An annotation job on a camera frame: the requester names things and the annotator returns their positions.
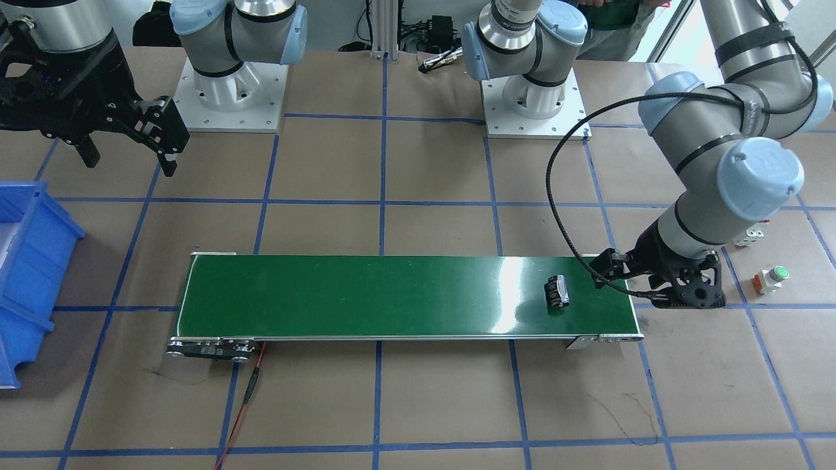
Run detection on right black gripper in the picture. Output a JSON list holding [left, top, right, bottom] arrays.
[[1, 20, 190, 178]]

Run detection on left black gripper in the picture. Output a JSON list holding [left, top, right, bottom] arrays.
[[627, 222, 726, 309]]

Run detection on black cylindrical capacitor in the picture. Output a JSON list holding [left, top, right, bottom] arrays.
[[544, 274, 571, 309]]

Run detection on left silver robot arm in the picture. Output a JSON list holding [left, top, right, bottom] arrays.
[[462, 1, 833, 309]]

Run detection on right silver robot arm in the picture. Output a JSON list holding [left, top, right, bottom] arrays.
[[1, 1, 308, 176]]

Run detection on green push button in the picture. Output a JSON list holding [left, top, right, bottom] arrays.
[[752, 265, 790, 295]]

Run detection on white red circuit breaker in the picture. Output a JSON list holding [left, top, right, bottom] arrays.
[[732, 218, 771, 247]]

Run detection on blue plastic bin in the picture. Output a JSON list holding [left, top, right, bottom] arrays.
[[1, 181, 86, 389]]

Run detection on green conveyor belt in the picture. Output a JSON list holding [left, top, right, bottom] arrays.
[[167, 252, 644, 362]]

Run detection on seated person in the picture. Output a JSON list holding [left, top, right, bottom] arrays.
[[570, 1, 668, 61]]

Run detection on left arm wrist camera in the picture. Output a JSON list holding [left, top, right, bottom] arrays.
[[588, 247, 631, 281]]

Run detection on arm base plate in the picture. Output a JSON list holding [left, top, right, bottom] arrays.
[[175, 59, 289, 134], [480, 69, 587, 140]]

